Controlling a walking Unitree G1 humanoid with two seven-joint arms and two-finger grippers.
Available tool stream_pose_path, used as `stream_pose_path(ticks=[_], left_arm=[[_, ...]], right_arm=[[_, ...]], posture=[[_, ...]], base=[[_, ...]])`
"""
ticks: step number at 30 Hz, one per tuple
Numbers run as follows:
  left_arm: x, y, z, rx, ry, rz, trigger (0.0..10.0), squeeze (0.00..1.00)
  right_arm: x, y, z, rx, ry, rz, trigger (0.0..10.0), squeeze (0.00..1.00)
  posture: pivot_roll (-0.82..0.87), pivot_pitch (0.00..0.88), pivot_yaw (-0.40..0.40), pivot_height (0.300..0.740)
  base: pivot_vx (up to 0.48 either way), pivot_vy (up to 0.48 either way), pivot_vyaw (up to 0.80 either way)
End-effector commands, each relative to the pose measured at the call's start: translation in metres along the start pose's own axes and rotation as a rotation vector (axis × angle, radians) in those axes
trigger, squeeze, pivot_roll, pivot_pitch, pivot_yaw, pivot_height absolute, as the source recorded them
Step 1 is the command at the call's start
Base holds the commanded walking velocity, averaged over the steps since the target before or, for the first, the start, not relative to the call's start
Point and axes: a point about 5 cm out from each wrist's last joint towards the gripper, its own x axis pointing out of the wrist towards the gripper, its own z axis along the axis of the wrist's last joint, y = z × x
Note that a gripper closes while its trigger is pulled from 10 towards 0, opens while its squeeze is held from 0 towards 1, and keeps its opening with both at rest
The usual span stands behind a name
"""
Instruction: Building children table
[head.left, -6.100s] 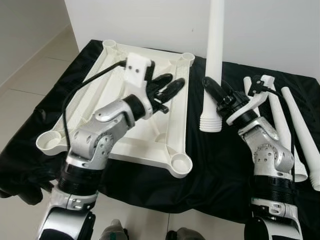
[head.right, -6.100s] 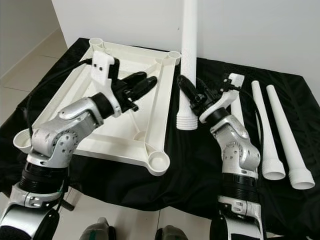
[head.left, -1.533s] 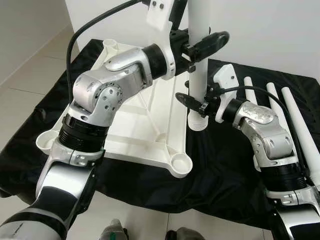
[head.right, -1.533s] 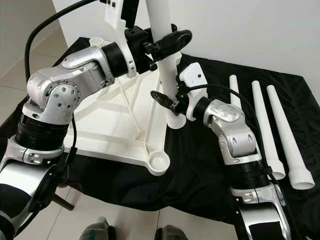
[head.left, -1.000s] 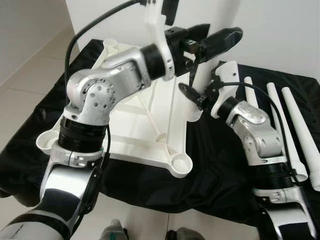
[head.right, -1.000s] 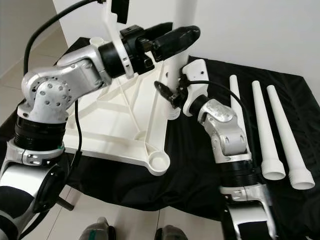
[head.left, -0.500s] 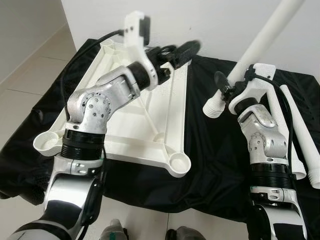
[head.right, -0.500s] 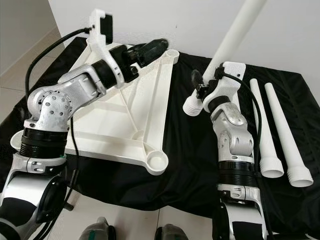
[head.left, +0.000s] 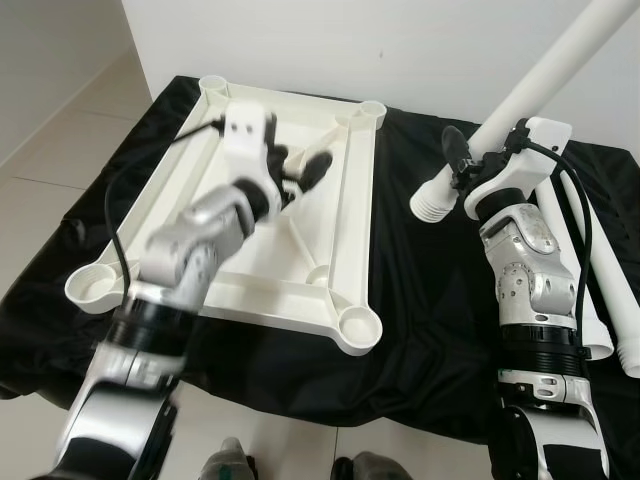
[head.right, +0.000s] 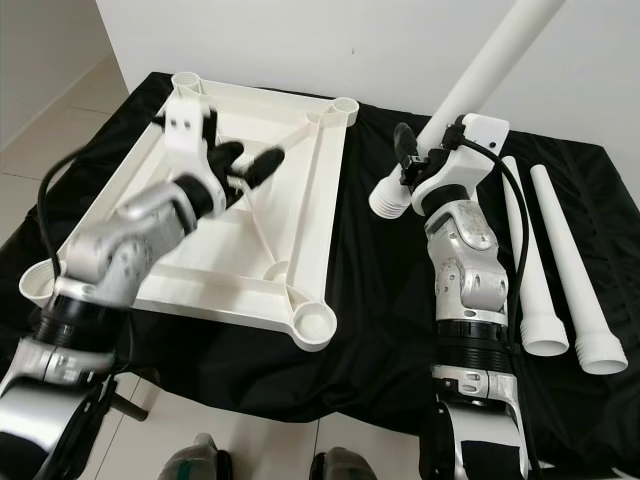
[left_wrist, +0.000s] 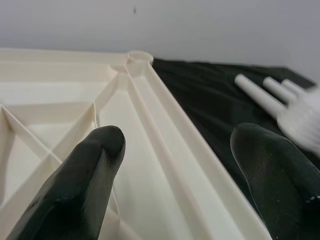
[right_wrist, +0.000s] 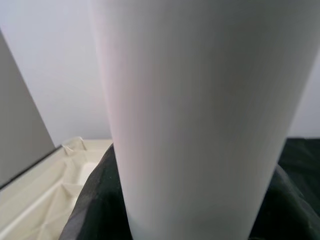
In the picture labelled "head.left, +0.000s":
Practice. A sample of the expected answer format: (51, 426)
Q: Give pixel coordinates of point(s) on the grey left robot foot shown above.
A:
(228, 462)

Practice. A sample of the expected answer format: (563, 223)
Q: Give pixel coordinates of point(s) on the white tapered plastic table leg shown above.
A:
(598, 335)
(540, 85)
(625, 320)

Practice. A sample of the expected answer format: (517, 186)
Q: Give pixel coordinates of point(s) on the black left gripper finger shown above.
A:
(280, 157)
(315, 172)

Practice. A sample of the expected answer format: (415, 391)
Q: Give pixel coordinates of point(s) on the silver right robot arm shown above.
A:
(520, 260)

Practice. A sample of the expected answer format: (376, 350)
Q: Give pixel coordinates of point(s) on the white plastic children table top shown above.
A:
(345, 230)

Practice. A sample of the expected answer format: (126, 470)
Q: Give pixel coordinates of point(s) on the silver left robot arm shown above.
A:
(190, 240)

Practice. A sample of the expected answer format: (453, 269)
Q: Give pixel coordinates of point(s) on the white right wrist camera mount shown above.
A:
(520, 175)

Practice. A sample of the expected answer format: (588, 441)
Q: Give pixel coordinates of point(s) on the black table cloth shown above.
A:
(430, 290)

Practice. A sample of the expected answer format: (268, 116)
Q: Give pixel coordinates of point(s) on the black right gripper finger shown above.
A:
(458, 155)

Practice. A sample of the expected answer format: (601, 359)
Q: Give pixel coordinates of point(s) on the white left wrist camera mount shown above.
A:
(247, 135)

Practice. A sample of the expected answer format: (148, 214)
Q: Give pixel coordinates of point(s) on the grey right robot foot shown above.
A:
(375, 468)

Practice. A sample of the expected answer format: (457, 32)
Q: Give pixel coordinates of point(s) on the grey robot foot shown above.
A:
(228, 462)
(375, 468)

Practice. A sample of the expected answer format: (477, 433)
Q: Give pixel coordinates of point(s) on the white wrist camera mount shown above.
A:
(520, 175)
(247, 135)

